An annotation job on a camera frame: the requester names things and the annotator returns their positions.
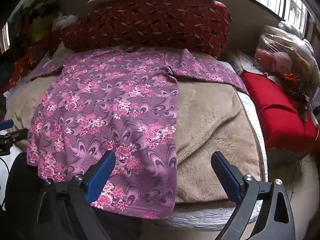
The yellow bag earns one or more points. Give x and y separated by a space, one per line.
41 33

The clear plastic bag of things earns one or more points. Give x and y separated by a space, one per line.
275 42

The red patterned bolster pillow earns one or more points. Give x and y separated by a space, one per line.
150 25

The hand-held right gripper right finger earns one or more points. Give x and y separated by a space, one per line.
227 177

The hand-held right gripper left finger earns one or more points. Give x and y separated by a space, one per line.
100 177

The beige fleece blanket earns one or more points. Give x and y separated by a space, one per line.
210 120

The white quilted mattress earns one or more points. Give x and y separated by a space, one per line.
200 217

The person's dark trouser leg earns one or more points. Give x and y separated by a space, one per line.
17 170

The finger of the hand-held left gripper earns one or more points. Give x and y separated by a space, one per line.
6 124
13 135

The red cushion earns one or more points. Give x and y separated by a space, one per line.
272 110

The red floral cloth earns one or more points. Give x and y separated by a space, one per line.
22 67

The white plastic bag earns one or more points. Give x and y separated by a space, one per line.
65 21

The purple floral shirt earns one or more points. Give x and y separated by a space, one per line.
107 105

